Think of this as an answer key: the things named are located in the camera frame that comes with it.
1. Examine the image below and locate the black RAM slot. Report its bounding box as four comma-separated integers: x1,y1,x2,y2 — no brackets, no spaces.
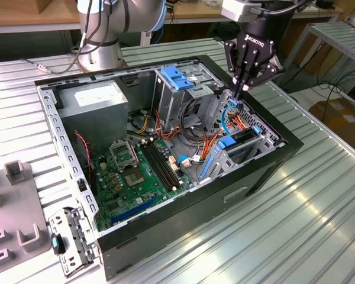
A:
147,141,179,188
150,140,183,186
143,142,175,191
140,143,172,192

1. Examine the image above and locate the blue expansion slot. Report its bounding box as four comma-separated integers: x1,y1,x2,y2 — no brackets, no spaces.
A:
111,195,160,224

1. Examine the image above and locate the black cable with silver plug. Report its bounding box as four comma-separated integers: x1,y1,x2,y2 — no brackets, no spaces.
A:
19,0,113,75

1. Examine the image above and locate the black latch with blue mark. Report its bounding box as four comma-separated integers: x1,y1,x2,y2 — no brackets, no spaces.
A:
50,233,66,256

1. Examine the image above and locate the red black fan wire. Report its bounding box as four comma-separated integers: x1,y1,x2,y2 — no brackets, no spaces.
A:
73,132,93,182

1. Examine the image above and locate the grey parts rack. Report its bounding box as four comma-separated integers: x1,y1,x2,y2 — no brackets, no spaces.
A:
0,159,50,272

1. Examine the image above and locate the metal disk bay cage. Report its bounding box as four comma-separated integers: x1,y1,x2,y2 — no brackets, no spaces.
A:
200,88,286,185

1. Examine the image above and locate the orange red power wire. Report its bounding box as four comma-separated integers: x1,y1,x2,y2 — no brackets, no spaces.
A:
228,99,250,128

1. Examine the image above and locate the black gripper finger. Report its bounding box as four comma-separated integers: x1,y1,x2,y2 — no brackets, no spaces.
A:
241,49,285,100
224,40,250,100

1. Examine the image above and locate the metal socket cover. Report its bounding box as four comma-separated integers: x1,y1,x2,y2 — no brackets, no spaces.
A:
108,141,137,172

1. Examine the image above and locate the grey power supply unit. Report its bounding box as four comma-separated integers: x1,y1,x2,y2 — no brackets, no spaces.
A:
56,80,130,151

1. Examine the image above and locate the hard disk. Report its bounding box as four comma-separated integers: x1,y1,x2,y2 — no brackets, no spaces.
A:
200,125,262,180

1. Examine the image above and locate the blue drive bay latch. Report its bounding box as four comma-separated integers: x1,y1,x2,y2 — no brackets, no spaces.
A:
162,67,195,92

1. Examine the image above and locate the wooden desk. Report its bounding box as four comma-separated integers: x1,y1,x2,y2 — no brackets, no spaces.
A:
0,0,344,34

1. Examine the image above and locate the yellow black wire bundle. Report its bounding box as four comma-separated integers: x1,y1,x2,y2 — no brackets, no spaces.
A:
134,109,152,134

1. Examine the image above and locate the thick black cable loop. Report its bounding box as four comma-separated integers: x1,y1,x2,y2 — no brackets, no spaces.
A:
179,99,202,138

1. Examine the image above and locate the brown cardboard box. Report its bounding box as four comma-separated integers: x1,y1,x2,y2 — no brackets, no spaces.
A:
309,97,355,154

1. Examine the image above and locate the metal optical drive cage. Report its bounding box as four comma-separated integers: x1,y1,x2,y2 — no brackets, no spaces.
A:
151,63,225,134

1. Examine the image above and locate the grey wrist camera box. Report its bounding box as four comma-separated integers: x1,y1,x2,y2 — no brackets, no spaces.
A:
221,0,269,23

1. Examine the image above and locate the long blue data wire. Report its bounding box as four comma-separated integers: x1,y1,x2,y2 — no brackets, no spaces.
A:
220,98,240,135

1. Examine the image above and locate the CPU socket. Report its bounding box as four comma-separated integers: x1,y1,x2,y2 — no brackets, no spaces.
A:
122,169,148,188

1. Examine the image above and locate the red orange wire bundle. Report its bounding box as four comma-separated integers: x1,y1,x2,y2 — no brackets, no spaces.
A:
154,109,182,140

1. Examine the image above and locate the short blue data wire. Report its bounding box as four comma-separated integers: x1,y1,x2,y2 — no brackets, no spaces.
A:
177,155,202,169

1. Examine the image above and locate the metal hinged slot bracket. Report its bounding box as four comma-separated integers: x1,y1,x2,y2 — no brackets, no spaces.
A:
48,206,100,279

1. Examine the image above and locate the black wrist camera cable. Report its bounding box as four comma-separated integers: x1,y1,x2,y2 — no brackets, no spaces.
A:
248,0,310,15

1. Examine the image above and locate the black open PC case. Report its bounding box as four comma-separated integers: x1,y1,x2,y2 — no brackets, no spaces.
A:
34,54,305,281

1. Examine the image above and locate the green motherboard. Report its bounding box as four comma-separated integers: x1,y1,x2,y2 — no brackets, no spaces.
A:
91,137,195,232

